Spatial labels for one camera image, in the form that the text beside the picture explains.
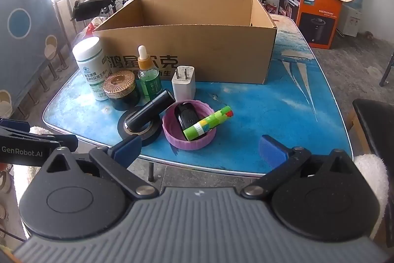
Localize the black curved pad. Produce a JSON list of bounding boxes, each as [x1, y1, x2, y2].
[[73, 0, 112, 21]]

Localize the black metal stand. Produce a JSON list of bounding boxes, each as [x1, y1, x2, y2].
[[379, 50, 394, 87]]

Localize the white charger plug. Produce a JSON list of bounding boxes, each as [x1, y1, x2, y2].
[[171, 65, 197, 101]]

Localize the dark jar with gold lid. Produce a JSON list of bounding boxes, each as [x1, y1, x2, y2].
[[102, 70, 141, 111]]

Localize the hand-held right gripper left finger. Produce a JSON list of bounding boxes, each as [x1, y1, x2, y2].
[[46, 135, 156, 199]]

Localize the green dropper bottle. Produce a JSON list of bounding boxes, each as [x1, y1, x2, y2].
[[136, 46, 163, 100]]

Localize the brown cardboard box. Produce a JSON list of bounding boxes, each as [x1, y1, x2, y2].
[[92, 0, 278, 85]]

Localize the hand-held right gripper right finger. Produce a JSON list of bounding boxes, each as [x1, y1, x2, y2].
[[241, 135, 353, 199]]

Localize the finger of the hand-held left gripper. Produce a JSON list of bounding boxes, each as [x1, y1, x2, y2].
[[50, 134, 78, 151]]

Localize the black tape roll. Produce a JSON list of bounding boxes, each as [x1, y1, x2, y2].
[[117, 106, 162, 146]]

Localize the black cylinder tube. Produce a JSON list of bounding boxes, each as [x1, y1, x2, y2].
[[124, 89, 176, 132]]

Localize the red snack packet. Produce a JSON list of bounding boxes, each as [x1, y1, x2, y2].
[[262, 0, 279, 15]]

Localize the pink plastic lid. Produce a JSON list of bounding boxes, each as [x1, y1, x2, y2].
[[162, 100, 217, 151]]

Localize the orange appliance box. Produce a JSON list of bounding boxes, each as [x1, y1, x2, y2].
[[279, 0, 343, 50]]

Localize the white fluffy clothing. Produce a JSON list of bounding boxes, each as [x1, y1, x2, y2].
[[353, 155, 390, 234], [28, 126, 56, 140]]

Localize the black key fob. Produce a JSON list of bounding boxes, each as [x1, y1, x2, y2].
[[174, 103, 207, 140]]

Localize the white supplement bottle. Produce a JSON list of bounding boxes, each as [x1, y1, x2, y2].
[[72, 36, 110, 102]]

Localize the printed blanket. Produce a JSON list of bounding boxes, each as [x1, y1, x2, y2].
[[0, 0, 66, 103]]

